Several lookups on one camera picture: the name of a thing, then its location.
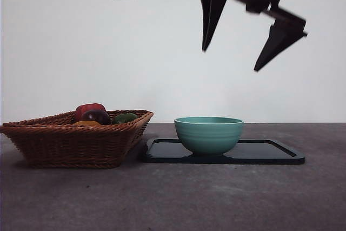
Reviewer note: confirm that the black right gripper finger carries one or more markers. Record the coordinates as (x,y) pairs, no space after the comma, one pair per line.
(211,14)
(278,41)

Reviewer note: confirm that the teal ribbed bowl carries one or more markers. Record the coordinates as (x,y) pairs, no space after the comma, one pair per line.
(208,139)

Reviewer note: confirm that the orange-brown kiwifruit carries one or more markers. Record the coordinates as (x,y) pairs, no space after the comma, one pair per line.
(86,124)

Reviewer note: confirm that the dark rectangular tray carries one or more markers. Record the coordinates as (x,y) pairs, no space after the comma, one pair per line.
(256,155)

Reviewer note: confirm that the green avocado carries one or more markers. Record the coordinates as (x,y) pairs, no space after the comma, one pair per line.
(124,118)

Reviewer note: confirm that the dark purple plum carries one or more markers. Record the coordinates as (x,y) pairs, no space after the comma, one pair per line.
(96,117)

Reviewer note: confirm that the red apple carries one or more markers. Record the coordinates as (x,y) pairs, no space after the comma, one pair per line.
(86,108)

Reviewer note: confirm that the brown wicker basket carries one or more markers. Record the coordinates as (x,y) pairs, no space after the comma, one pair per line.
(67,144)

